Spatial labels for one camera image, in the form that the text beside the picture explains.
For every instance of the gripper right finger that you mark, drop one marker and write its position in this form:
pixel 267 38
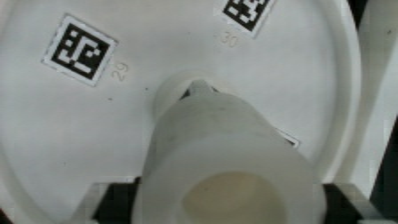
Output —
pixel 351 208

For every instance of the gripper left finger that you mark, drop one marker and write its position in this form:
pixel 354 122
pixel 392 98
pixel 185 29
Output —
pixel 105 207

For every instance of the white cylindrical table leg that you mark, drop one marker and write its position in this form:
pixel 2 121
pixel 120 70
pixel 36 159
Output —
pixel 226 176

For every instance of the white round table top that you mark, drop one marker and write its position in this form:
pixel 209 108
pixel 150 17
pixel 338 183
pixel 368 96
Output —
pixel 100 59

